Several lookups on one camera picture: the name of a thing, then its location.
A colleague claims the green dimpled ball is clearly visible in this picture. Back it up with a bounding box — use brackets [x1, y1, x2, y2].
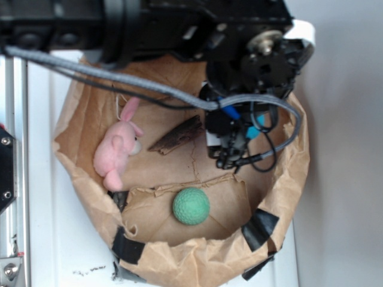
[172, 187, 210, 225]

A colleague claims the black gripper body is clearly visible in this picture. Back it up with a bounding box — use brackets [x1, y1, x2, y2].
[205, 102, 278, 173]

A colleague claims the dark wood chip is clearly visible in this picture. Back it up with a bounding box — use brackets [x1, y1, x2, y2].
[148, 115, 204, 155]

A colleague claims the white plastic tray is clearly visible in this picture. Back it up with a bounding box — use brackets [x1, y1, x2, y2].
[26, 17, 317, 287]

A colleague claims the pink plush bunny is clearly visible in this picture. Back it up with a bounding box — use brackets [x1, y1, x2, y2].
[93, 97, 144, 192]

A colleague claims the aluminium frame rail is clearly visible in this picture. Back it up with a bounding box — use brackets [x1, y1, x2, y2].
[1, 56, 31, 286]

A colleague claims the grey braided cable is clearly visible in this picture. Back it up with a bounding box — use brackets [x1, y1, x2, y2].
[4, 45, 302, 164]

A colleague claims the brown paper bag bin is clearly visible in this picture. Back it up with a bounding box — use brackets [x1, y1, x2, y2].
[53, 81, 310, 286]

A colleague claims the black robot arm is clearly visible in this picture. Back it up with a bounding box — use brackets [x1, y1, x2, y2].
[1, 1, 315, 169]

